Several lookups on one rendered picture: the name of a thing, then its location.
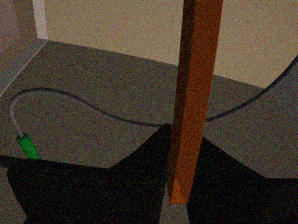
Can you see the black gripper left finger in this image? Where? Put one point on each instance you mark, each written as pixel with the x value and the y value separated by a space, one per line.
pixel 131 192

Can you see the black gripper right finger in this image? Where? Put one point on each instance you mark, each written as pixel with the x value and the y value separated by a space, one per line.
pixel 225 191

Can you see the orange handle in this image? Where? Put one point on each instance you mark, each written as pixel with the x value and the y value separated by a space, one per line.
pixel 198 50

